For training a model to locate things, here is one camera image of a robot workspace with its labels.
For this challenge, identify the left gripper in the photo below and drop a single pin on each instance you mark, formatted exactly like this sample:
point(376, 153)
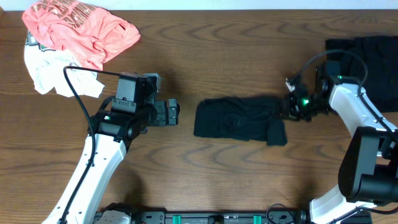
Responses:
point(161, 120)

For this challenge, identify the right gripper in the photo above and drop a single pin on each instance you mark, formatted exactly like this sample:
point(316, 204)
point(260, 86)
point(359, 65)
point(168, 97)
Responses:
point(291, 104)

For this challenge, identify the black t-shirt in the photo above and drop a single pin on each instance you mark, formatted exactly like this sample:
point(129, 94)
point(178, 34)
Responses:
point(244, 119)

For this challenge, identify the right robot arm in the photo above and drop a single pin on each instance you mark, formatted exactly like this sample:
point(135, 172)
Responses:
point(367, 177)

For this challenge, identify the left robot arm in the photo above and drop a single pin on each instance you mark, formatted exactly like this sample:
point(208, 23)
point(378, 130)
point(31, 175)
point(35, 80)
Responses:
point(120, 119)

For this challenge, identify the folded black garment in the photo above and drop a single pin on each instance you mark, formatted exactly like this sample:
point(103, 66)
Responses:
point(380, 55)

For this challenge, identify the orange t-shirt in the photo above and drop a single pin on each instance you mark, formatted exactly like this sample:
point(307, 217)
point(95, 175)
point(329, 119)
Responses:
point(92, 34)

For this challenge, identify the white t-shirt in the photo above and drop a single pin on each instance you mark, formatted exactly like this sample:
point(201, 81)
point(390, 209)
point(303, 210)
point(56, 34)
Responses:
point(45, 66)

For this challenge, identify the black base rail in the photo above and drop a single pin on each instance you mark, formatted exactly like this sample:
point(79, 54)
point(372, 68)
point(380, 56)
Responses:
point(217, 217)

